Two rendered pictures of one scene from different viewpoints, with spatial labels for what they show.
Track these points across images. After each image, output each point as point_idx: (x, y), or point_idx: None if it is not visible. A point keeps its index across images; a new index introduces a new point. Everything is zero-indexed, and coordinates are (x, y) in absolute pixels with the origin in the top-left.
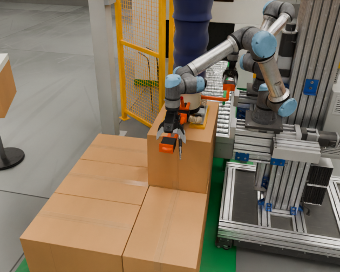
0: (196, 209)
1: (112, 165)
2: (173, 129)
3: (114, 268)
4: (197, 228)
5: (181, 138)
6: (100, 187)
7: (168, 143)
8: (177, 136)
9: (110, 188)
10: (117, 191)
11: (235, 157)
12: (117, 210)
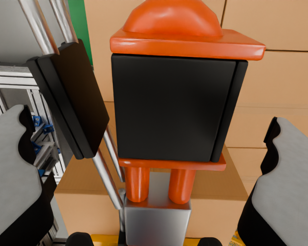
0: (107, 56)
1: None
2: (83, 242)
3: None
4: (92, 1)
5: (14, 126)
6: (302, 86)
7: (171, 73)
8: (127, 186)
9: (280, 87)
10: (267, 80)
11: (41, 174)
12: (266, 24)
